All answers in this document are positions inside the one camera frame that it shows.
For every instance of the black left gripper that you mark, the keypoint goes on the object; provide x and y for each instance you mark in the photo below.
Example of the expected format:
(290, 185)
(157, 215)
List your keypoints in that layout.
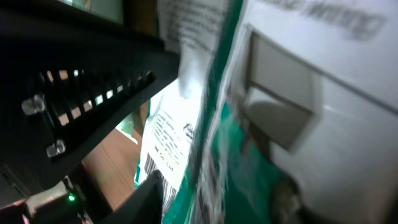
(76, 198)

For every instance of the green 3M glove package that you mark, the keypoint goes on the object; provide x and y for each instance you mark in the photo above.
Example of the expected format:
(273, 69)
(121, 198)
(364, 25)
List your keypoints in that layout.
(282, 112)

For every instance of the white green small packet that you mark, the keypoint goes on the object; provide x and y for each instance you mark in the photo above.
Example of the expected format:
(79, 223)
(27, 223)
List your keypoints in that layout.
(132, 126)

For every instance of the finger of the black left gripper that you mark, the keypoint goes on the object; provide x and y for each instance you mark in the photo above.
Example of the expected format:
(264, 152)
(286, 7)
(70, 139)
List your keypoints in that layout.
(67, 79)

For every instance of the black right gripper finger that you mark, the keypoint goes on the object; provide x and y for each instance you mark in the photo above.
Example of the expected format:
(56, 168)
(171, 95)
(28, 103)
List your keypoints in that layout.
(143, 206)

